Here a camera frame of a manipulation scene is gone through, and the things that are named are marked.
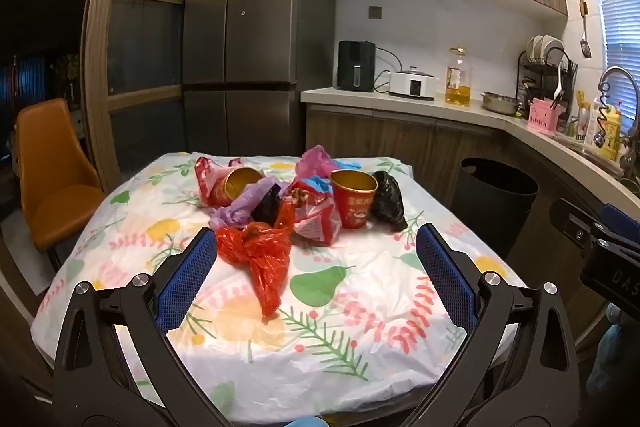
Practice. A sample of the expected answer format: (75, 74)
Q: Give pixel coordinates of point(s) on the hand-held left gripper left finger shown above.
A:
(187, 279)

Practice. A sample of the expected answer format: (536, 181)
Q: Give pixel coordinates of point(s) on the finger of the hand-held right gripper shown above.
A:
(620, 216)
(572, 222)

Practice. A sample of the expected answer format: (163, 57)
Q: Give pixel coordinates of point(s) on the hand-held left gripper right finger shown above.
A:
(445, 279)

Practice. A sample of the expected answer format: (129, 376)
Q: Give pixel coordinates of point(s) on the orange-red plastic bag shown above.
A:
(255, 257)

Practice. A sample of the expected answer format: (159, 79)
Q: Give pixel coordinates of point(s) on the purple plastic bag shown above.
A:
(232, 214)

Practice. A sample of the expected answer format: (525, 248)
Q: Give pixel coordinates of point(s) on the black plastic trash bin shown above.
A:
(495, 202)

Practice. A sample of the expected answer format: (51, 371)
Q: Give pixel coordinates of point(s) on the large black plastic bag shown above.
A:
(387, 202)

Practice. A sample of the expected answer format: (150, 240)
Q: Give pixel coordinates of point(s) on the red printed plastic bag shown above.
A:
(205, 179)

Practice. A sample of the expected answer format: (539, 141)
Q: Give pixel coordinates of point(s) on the red paper cup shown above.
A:
(354, 207)
(237, 187)

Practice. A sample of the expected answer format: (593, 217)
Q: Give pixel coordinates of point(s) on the small black plastic bag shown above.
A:
(267, 207)

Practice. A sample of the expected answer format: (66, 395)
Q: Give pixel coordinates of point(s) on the red and white snack wrapper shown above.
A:
(315, 222)

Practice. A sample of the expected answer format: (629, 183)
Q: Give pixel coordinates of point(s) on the teal disposable glove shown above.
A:
(350, 165)

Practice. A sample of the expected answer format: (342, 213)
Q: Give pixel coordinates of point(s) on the blue plastic bag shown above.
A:
(317, 184)

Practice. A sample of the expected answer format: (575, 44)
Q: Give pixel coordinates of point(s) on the pink plastic bag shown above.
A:
(315, 162)

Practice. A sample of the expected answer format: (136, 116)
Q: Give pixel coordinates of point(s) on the teal cloth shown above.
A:
(607, 347)

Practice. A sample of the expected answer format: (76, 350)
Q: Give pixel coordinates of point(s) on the steel kitchen sink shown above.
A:
(585, 148)

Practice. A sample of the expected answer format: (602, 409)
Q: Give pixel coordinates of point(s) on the yellow detergent bottle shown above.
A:
(612, 134)

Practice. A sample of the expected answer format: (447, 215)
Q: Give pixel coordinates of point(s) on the silver drink can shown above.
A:
(582, 127)

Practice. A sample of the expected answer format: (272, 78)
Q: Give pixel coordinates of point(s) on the white plastic bottle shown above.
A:
(596, 119)

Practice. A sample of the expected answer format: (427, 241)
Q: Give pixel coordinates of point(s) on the pink utensil holder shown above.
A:
(542, 119)

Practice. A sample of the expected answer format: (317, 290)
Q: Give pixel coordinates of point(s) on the floral tablecloth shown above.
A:
(350, 337)

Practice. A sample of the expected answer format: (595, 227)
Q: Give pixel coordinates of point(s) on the yellow dish brush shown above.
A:
(581, 99)

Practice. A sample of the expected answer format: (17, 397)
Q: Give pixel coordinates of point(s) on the white soup spoon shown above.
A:
(557, 89)

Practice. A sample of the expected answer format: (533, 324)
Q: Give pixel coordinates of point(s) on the stainless steel bowl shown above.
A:
(500, 103)

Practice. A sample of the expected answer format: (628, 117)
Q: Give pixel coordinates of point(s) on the wooden base cabinets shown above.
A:
(400, 142)

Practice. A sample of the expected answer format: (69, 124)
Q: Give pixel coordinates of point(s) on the chrome kitchen faucet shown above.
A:
(617, 69)

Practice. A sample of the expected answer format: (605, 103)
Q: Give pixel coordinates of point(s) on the black dish rack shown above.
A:
(547, 74)

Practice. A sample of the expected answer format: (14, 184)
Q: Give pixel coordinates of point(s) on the orange chair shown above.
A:
(50, 187)

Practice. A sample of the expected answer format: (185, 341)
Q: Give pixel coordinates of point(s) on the white large plate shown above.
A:
(552, 46)

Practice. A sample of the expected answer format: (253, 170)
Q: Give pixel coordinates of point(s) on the hanging metal spatula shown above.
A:
(585, 42)

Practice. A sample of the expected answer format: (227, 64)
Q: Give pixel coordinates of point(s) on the cooking oil bottle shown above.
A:
(458, 84)

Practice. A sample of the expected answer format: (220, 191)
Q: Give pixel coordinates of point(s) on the white small plate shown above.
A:
(535, 47)

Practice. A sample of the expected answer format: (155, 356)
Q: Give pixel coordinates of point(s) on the window blinds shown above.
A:
(622, 32)

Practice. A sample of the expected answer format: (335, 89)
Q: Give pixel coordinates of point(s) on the white rice cooker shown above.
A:
(413, 84)

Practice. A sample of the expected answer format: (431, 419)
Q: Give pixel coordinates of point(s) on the beige kitchen countertop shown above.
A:
(325, 97)

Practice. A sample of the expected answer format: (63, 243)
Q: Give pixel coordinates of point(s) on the dark steel refrigerator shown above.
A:
(250, 57)

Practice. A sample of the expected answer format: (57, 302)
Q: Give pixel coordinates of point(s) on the black air fryer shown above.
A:
(356, 66)

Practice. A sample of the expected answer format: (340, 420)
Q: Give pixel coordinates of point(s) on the wooden glazed door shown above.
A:
(145, 42)

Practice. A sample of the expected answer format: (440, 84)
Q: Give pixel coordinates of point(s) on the dark wall socket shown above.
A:
(375, 12)

